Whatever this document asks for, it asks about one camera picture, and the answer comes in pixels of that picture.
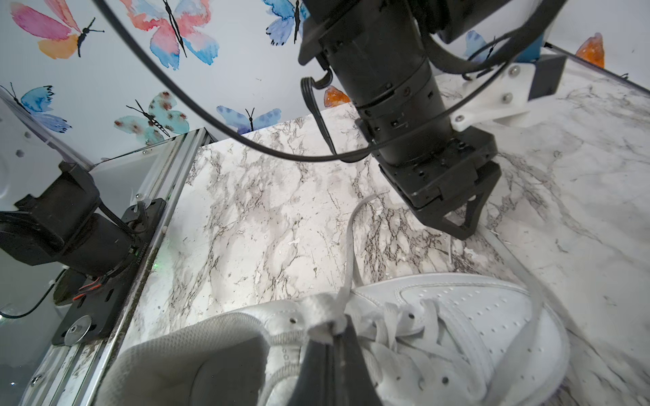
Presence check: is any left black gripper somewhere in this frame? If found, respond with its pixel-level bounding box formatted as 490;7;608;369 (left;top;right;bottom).
377;127;502;240

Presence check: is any white sneaker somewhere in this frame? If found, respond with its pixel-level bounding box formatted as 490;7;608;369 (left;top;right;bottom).
93;192;572;406

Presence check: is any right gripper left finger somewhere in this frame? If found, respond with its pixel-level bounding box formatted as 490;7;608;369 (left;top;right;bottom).
288;340;335;406

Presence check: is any aluminium front rail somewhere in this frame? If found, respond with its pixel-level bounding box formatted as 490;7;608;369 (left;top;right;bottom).
1;129;210;405

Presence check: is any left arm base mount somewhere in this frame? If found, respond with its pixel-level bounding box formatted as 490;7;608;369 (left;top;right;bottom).
1;162;167;346

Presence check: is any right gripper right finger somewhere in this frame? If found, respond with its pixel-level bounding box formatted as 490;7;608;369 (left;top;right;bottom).
332;315;382;406

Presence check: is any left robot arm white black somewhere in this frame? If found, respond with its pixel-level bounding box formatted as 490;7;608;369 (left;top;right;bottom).
299;1;501;240

